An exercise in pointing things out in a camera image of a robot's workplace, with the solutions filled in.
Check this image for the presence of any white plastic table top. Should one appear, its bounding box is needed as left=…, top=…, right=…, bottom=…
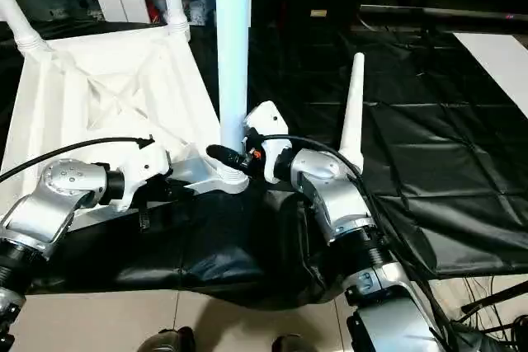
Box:
left=0, top=24, right=251, bottom=229

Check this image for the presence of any dark left robot foot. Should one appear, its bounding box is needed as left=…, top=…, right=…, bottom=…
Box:
left=136, top=327, right=197, bottom=352

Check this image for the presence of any dark robot foot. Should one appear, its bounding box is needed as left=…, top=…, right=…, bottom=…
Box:
left=272, top=334, right=318, bottom=352
left=136, top=327, right=197, bottom=352

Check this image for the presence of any dark right robot foot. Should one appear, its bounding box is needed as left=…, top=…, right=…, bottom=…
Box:
left=272, top=334, right=318, bottom=352

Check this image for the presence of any black plastic mat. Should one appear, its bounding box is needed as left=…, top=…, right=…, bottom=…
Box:
left=0, top=18, right=528, bottom=312

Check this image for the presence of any white board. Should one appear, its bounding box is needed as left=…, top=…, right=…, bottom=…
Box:
left=452, top=32, right=528, bottom=118

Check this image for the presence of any black stand base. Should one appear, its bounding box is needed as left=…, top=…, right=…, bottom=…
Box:
left=458, top=278, right=528, bottom=352

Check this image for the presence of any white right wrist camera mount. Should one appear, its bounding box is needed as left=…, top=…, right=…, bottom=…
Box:
left=242, top=101, right=294, bottom=184

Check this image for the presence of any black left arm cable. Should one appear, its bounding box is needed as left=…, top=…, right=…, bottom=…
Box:
left=0, top=136, right=156, bottom=184

